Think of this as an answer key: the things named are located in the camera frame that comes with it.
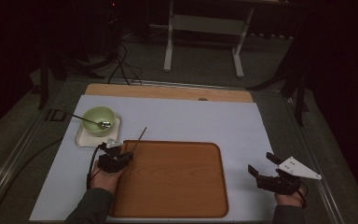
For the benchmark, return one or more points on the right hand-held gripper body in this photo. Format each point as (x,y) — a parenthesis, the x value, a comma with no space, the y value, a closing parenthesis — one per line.
(279,184)

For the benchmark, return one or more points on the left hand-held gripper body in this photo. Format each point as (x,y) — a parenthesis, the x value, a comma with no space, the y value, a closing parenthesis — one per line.
(112,163)

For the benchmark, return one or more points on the metal spoon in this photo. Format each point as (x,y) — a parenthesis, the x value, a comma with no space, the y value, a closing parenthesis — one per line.
(105,124)

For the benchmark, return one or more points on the green ceramic bowl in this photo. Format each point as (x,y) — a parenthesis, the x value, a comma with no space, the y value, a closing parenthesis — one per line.
(96,116)

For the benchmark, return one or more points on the brown wooden tray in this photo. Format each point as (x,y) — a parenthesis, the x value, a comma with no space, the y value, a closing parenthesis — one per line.
(174,180)

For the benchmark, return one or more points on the person's right hand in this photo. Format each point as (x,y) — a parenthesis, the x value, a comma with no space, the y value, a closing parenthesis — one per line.
(287,200)

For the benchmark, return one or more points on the white square plate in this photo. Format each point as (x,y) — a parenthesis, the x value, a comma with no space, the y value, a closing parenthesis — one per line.
(85,140)

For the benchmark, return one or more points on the black floor outlet box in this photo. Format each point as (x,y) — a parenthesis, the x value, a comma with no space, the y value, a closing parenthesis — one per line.
(56,115)

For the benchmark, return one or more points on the white table mat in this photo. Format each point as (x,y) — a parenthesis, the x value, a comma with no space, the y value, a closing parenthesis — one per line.
(183,118)

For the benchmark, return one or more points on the black tripod stand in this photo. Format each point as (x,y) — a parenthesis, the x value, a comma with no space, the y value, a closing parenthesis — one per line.
(43,81)
(300,93)

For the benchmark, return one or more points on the dark equipment stand red light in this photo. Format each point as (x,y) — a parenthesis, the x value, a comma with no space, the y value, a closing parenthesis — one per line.
(113,25)

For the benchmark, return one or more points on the metal floor rail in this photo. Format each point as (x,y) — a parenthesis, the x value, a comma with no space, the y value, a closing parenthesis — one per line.
(317,161)
(15,155)
(167,84)

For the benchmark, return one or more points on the white metal desk frame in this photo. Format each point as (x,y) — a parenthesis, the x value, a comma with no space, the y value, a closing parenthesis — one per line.
(205,25)

